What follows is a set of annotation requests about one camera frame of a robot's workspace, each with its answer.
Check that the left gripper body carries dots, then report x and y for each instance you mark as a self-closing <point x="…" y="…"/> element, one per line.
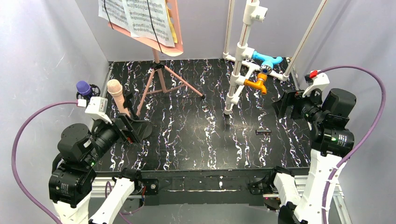
<point x="126" y="129"/>

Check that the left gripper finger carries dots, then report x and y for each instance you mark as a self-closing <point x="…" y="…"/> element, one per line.
<point x="135" y="130"/>
<point x="128" y="96"/>

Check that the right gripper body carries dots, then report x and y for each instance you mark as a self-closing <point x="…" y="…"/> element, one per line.
<point x="294" y="104"/>

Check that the pink microphone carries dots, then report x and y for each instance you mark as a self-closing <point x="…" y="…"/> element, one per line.
<point x="115" y="89"/>

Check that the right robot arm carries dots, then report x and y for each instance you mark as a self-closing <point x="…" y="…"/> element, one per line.
<point x="330" y="143"/>

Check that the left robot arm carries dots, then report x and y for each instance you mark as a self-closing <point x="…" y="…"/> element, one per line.
<point x="70" y="185"/>

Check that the orange faucet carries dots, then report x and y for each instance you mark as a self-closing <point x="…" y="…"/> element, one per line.
<point x="259" y="84"/>

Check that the small black comb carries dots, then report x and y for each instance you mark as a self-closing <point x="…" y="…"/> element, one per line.
<point x="263" y="132"/>

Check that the black tripod mic stand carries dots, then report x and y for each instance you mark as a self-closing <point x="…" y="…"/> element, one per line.
<point x="95" y="93"/>

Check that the blue faucet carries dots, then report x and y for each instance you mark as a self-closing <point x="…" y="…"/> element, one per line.
<point x="268" y="62"/>

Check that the purple microphone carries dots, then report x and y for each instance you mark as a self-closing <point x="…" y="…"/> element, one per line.
<point x="83" y="89"/>

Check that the pink music stand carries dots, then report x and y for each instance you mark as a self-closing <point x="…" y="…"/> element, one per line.
<point x="158" y="66"/>

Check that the sheet music pages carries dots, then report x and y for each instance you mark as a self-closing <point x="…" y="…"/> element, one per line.
<point x="141" y="18"/>

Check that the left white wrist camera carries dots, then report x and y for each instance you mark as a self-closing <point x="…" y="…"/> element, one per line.
<point x="95" y="108"/>

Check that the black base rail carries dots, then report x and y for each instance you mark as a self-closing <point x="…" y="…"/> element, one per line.
<point x="223" y="186"/>

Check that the white pvc pipe frame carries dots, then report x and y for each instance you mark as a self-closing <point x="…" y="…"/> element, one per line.
<point x="244" y="66"/>

